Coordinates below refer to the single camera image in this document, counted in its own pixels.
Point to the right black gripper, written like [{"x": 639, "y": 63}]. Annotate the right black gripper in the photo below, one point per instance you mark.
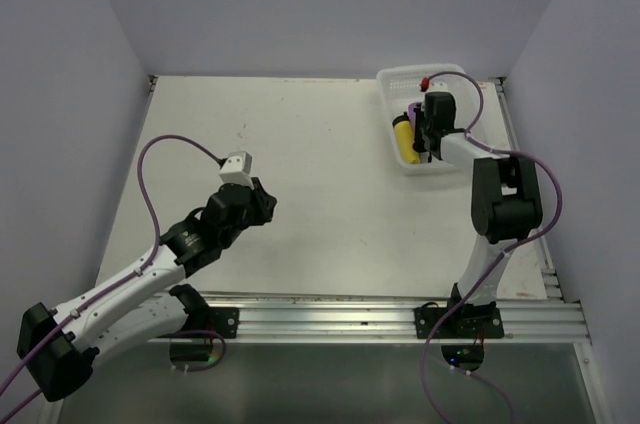
[{"x": 418, "y": 136}]

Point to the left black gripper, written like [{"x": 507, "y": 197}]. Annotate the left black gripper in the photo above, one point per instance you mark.
[{"x": 264, "y": 203}]

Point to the purple grey towel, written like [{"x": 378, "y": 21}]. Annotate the purple grey towel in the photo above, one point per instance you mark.
[{"x": 412, "y": 112}]

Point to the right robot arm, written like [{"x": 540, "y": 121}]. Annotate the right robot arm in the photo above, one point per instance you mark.
[{"x": 505, "y": 199}]

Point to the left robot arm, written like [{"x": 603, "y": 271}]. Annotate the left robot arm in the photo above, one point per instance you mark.
[{"x": 62, "y": 346}]

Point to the white plastic basket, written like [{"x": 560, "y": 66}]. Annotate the white plastic basket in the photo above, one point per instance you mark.
[{"x": 422, "y": 104}]

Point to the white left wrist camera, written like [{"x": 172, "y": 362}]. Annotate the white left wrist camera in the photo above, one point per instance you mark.
[{"x": 236, "y": 169}]

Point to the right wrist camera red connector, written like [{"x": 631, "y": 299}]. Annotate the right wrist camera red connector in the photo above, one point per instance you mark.
[{"x": 431, "y": 85}]

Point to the aluminium mounting rail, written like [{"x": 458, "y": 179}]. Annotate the aluminium mounting rail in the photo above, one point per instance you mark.
[{"x": 276, "y": 319}]

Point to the left black base bracket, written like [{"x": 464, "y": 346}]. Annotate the left black base bracket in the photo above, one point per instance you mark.
[{"x": 222, "y": 320}]

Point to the black base bracket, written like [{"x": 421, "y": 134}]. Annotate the black base bracket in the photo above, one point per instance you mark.
[
  {"x": 470, "y": 322},
  {"x": 222, "y": 320}
]

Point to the right black base bracket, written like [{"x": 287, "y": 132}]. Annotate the right black base bracket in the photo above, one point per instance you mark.
[{"x": 470, "y": 322}]

